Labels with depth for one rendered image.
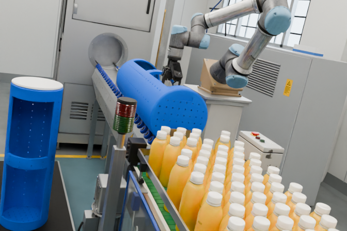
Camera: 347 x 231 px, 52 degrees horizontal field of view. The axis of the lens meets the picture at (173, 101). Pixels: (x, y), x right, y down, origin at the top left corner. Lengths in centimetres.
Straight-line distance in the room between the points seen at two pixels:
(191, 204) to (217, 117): 105
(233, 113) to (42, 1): 497
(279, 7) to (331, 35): 268
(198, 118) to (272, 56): 188
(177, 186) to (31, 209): 157
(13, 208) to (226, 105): 152
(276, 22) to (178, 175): 85
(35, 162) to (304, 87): 212
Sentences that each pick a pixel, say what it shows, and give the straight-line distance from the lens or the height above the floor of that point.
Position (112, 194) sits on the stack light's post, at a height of 94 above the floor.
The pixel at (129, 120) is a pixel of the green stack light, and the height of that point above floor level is 120.
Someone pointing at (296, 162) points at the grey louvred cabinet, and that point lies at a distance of 335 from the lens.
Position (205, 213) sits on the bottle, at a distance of 99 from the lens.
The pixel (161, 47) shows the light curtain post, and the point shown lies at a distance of 305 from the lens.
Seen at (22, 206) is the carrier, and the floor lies 16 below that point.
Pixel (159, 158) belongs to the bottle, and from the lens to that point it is 140.
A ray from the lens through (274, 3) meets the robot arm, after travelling 171.
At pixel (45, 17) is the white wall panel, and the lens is 661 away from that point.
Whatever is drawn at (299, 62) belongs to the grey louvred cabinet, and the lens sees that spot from 318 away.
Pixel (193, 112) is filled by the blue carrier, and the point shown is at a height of 113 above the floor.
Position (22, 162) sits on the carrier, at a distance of 221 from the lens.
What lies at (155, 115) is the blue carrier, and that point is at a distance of 160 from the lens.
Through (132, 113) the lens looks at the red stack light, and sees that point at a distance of 110.
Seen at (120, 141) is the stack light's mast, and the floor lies 112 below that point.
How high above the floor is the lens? 152
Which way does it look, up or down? 12 degrees down
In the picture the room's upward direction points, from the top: 11 degrees clockwise
